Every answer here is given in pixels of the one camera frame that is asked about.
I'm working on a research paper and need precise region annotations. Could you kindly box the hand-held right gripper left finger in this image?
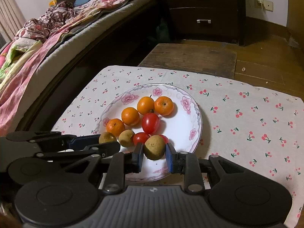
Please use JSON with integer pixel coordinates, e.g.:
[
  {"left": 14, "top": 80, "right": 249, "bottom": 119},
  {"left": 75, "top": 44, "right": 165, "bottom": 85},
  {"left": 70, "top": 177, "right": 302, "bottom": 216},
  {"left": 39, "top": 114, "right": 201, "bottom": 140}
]
[{"left": 63, "top": 143, "right": 144, "bottom": 193}]

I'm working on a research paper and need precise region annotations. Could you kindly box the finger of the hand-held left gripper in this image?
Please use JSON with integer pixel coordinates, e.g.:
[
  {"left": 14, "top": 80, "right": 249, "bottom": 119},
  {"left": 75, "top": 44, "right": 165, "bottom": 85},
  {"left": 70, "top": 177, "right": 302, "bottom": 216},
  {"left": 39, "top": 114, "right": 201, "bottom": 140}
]
[
  {"left": 7, "top": 132, "right": 101, "bottom": 149},
  {"left": 35, "top": 142, "right": 120, "bottom": 160}
]

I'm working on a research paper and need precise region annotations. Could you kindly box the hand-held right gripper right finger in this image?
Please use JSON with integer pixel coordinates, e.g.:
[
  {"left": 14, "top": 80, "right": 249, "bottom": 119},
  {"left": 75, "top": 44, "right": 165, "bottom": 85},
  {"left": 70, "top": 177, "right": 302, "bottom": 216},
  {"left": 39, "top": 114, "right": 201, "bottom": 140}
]
[{"left": 165, "top": 143, "right": 245, "bottom": 193}]

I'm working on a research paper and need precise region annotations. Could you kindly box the small brown-green kiwi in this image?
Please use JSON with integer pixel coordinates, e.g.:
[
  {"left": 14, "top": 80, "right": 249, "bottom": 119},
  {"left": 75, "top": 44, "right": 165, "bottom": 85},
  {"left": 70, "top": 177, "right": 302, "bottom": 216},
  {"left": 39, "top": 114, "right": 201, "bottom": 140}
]
[
  {"left": 98, "top": 132, "right": 117, "bottom": 144},
  {"left": 144, "top": 135, "right": 166, "bottom": 161},
  {"left": 118, "top": 130, "right": 135, "bottom": 148}
]

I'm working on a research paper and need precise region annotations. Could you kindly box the small orange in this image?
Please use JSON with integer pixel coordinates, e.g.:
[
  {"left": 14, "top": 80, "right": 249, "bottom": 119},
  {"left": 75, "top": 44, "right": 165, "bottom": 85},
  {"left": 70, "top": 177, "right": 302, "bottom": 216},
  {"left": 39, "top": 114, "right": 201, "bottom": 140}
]
[
  {"left": 106, "top": 118, "right": 125, "bottom": 137},
  {"left": 121, "top": 107, "right": 140, "bottom": 126},
  {"left": 154, "top": 96, "right": 174, "bottom": 116},
  {"left": 137, "top": 95, "right": 155, "bottom": 115}
]

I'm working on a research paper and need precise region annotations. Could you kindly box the white floral rim plate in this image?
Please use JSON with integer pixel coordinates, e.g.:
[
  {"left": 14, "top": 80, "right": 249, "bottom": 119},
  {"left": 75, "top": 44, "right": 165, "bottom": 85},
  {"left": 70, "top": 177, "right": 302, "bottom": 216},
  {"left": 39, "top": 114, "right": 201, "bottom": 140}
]
[{"left": 92, "top": 84, "right": 203, "bottom": 183}]

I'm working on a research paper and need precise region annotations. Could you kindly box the cherry print tablecloth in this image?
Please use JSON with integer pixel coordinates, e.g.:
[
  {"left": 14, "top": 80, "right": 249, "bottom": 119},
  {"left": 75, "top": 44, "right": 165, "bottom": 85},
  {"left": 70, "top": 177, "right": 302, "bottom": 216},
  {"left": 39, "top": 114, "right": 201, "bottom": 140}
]
[{"left": 51, "top": 65, "right": 304, "bottom": 228}]

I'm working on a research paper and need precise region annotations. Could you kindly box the pink floral blanket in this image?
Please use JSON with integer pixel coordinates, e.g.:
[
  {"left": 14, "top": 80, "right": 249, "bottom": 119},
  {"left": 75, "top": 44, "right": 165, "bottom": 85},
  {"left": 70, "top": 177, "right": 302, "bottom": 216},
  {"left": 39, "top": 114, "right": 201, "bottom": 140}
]
[{"left": 0, "top": 28, "right": 79, "bottom": 129}]

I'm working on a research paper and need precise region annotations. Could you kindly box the worn wooden stool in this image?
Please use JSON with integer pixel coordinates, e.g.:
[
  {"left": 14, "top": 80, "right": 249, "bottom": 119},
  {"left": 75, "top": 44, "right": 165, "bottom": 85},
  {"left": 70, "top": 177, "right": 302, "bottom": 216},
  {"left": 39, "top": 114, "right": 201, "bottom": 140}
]
[{"left": 138, "top": 43, "right": 238, "bottom": 79}]

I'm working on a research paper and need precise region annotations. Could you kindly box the dark wooden bed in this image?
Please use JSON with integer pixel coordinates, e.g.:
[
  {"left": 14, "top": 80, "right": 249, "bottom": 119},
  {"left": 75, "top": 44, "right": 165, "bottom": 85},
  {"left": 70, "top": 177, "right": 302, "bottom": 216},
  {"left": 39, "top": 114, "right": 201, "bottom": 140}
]
[{"left": 0, "top": 0, "right": 167, "bottom": 138}]

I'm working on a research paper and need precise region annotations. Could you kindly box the yellow green quilt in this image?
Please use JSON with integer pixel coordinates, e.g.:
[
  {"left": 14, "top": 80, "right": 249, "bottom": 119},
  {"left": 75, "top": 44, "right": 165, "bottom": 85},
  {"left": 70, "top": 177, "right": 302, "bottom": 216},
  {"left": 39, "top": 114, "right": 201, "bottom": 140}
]
[{"left": 0, "top": 39, "right": 43, "bottom": 81}]

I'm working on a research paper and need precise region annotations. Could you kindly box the crumpled dark floral cloth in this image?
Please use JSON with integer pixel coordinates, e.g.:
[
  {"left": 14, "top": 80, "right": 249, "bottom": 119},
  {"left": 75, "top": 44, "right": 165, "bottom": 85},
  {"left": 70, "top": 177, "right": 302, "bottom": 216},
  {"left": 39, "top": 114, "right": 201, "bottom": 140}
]
[{"left": 14, "top": 1, "right": 76, "bottom": 41}]

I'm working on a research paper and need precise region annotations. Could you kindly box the light floral bed sheet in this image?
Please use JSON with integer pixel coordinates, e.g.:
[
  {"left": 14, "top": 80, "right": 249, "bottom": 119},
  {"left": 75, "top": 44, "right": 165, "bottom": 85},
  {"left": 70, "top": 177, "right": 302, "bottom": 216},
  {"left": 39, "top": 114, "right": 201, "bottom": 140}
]
[{"left": 78, "top": 0, "right": 155, "bottom": 18}]

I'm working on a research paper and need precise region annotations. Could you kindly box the light curtain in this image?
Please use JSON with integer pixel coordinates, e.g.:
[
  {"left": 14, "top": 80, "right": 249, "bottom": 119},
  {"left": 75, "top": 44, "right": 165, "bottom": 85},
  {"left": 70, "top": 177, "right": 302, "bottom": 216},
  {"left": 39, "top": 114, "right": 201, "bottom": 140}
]
[{"left": 0, "top": 0, "right": 26, "bottom": 43}]

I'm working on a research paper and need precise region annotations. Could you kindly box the dark wooden nightstand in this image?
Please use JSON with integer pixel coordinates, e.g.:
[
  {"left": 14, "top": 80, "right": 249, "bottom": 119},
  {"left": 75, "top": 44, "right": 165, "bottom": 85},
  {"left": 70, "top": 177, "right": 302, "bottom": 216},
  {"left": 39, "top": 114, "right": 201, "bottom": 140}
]
[{"left": 164, "top": 0, "right": 246, "bottom": 47}]

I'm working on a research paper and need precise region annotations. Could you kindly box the white crumpled paper scrap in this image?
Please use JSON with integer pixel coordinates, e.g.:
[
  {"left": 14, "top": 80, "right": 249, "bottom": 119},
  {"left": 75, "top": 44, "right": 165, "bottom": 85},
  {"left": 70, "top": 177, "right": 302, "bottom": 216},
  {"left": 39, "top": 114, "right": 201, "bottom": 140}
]
[{"left": 287, "top": 36, "right": 300, "bottom": 48}]

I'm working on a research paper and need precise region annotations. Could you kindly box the wooden wardrobe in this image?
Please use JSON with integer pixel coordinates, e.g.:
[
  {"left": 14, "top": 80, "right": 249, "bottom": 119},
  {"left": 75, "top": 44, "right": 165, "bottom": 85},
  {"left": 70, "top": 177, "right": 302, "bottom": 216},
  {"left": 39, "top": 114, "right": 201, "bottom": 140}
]
[{"left": 286, "top": 0, "right": 304, "bottom": 41}]

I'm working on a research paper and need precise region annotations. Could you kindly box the beige wall outlet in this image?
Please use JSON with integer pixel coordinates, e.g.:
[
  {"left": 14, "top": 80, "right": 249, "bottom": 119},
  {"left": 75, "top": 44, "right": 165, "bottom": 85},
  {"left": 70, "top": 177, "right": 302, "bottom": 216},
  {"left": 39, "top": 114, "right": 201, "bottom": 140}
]
[{"left": 255, "top": 0, "right": 273, "bottom": 11}]

